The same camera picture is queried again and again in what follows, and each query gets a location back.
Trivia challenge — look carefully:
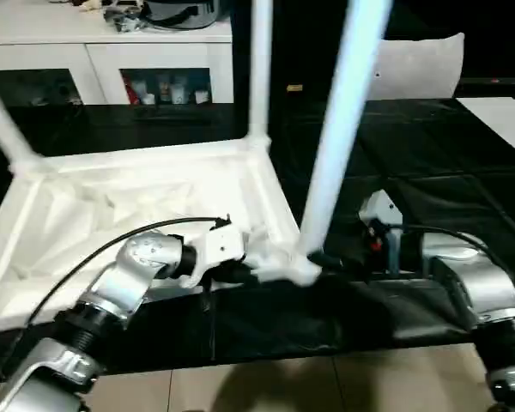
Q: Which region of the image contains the white plastic table leg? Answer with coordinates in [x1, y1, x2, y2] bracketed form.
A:
[0, 75, 45, 176]
[246, 0, 274, 150]
[298, 0, 392, 276]

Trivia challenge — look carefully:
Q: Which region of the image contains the white plastic table top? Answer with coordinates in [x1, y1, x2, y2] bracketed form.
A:
[0, 136, 319, 341]

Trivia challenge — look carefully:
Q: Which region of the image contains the black table mat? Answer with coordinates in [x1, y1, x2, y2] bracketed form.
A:
[0, 97, 515, 379]

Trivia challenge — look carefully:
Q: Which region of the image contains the white flat board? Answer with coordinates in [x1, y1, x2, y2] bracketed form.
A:
[454, 97, 515, 165]

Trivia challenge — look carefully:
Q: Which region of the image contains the grey cushion with metal fittings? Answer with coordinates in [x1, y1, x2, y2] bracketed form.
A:
[370, 32, 466, 100]

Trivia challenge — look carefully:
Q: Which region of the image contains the black bar with red light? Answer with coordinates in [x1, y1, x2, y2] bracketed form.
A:
[458, 77, 515, 87]

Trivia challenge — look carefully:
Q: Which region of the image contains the white glass-door cabinet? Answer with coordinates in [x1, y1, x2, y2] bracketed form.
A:
[0, 8, 235, 106]

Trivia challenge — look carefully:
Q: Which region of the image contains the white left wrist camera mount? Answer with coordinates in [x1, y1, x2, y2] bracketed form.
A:
[179, 222, 248, 289]

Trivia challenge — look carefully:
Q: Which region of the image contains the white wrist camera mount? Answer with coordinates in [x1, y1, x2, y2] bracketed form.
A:
[179, 222, 248, 289]
[358, 188, 407, 276]

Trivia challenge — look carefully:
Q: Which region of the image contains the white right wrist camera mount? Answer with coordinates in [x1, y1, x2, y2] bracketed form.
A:
[358, 188, 407, 276]

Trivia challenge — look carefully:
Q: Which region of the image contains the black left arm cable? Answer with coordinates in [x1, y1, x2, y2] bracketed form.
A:
[0, 213, 233, 381]

